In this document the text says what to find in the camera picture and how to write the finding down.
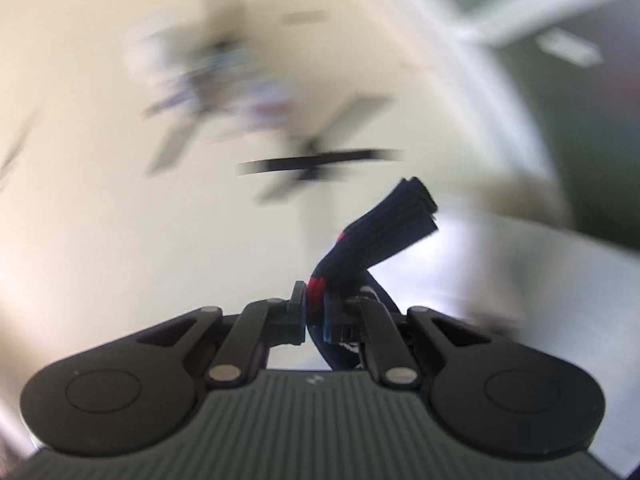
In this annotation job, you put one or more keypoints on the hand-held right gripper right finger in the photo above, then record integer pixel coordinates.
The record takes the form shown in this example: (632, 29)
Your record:
(330, 317)

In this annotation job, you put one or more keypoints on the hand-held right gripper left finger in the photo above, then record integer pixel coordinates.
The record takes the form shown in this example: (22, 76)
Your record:
(298, 306)

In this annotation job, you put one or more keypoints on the navy red patterned knit sweater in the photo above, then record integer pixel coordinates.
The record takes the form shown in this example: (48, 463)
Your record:
(372, 242)

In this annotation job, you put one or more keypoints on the ceiling fan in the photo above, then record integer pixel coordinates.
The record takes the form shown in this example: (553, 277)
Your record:
(305, 155)

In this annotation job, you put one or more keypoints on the white ceiling light panel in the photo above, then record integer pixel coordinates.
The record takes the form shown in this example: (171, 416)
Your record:
(570, 47)

